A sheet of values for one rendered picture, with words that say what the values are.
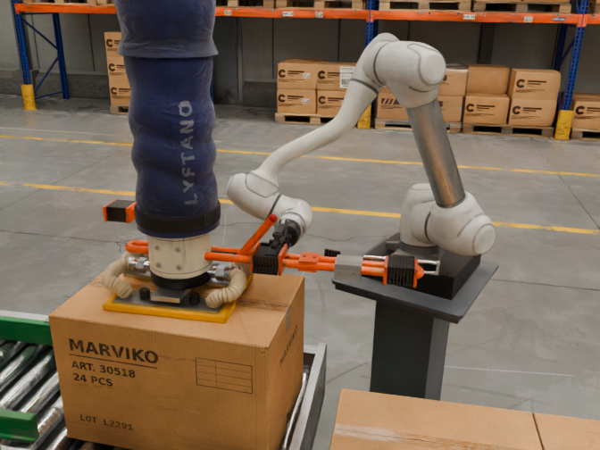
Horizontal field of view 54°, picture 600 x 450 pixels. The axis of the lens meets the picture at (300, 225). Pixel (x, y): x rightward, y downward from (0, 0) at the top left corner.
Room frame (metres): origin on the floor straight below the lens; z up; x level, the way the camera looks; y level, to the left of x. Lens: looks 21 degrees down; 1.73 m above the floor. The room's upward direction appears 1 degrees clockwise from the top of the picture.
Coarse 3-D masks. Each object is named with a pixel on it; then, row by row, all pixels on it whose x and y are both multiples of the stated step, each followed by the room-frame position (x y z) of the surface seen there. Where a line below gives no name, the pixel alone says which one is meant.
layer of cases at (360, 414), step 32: (352, 416) 1.45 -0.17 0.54; (384, 416) 1.45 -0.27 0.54; (416, 416) 1.45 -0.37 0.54; (448, 416) 1.45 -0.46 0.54; (480, 416) 1.46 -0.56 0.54; (512, 416) 1.46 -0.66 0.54; (544, 416) 1.46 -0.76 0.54; (352, 448) 1.31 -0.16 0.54; (384, 448) 1.31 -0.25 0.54; (416, 448) 1.31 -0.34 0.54; (448, 448) 1.32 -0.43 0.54; (480, 448) 1.32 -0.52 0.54; (512, 448) 1.32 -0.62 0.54; (544, 448) 1.32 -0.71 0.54; (576, 448) 1.32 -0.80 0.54
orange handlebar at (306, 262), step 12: (132, 240) 1.51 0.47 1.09; (144, 240) 1.51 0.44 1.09; (132, 252) 1.47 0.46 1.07; (144, 252) 1.46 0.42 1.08; (288, 264) 1.39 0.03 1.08; (300, 264) 1.38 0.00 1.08; (312, 264) 1.38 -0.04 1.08; (324, 264) 1.38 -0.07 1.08; (372, 264) 1.39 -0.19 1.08; (384, 264) 1.39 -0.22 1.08; (420, 276) 1.34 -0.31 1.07
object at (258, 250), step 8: (256, 248) 1.44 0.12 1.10; (264, 248) 1.45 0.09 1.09; (256, 256) 1.38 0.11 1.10; (264, 256) 1.38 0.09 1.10; (280, 256) 1.38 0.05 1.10; (256, 264) 1.39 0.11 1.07; (264, 264) 1.39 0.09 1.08; (272, 264) 1.38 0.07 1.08; (280, 264) 1.38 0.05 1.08; (256, 272) 1.38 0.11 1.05; (264, 272) 1.38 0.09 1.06; (272, 272) 1.38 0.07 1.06; (280, 272) 1.38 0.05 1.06
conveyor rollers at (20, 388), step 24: (0, 360) 1.72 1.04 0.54; (24, 360) 1.72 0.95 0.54; (48, 360) 1.71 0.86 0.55; (0, 384) 1.59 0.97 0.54; (24, 384) 1.58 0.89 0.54; (48, 384) 1.57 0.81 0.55; (0, 408) 1.46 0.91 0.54; (24, 408) 1.45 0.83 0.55; (48, 432) 1.38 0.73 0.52; (288, 432) 1.37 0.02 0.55
